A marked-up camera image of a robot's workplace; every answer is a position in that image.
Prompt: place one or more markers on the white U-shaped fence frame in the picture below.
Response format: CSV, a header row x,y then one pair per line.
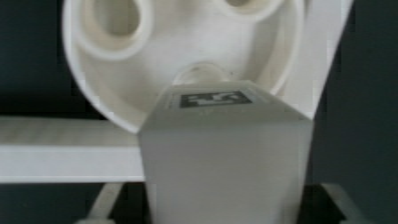
x,y
80,151

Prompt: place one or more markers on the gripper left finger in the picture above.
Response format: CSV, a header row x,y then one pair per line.
x,y
119,205

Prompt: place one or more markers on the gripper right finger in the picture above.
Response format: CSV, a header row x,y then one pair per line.
x,y
329,206

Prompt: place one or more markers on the white stool leg with tag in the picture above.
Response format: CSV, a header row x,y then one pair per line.
x,y
224,145

